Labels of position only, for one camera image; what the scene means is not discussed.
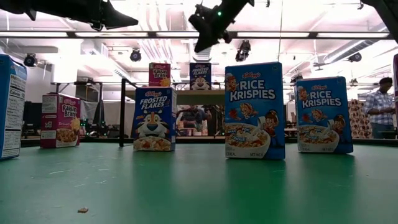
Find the Frosted Flakes cereal box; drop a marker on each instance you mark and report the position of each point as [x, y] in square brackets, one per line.
[200, 76]
[154, 121]

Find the person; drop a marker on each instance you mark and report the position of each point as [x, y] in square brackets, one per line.
[192, 118]
[379, 109]

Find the black metal rack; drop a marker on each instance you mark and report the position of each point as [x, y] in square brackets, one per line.
[87, 93]

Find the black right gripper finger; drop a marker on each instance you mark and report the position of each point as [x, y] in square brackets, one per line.
[201, 39]
[211, 36]

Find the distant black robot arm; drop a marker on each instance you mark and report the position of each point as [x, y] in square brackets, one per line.
[93, 129]

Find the small brown crumb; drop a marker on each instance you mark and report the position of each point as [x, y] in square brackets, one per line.
[83, 210]

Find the wooden shelf with black legs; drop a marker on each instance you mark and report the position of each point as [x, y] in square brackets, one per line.
[199, 97]

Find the brown patterned board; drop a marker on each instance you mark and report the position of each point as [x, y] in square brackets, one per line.
[360, 121]

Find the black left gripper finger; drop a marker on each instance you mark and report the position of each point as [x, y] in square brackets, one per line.
[119, 14]
[118, 24]

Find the black framed light bar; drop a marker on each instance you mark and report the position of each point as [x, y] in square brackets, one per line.
[71, 34]

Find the Rice Krispies cereal box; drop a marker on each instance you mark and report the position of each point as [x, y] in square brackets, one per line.
[12, 109]
[323, 115]
[255, 109]

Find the black table frame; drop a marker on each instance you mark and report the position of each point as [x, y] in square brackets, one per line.
[202, 141]

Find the black partition panel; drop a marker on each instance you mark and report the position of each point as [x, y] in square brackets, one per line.
[32, 115]

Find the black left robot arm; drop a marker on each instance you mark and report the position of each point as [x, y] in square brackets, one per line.
[18, 4]

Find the silver air duct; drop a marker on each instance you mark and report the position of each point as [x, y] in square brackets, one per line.
[342, 53]

